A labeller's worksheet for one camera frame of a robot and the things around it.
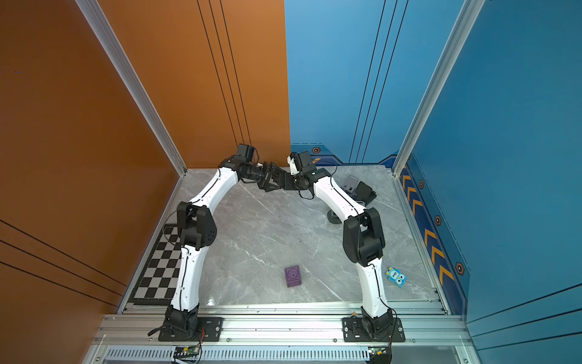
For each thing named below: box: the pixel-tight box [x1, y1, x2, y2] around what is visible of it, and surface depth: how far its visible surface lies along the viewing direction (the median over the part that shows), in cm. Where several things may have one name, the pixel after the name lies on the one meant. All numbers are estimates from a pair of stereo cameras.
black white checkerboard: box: [128, 223, 182, 306], surface depth 84 cm
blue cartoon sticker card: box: [385, 266, 409, 288], surface depth 84 cm
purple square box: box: [284, 264, 303, 288], surface depth 82 cm
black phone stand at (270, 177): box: [256, 161, 285, 192], surface depth 89 cm
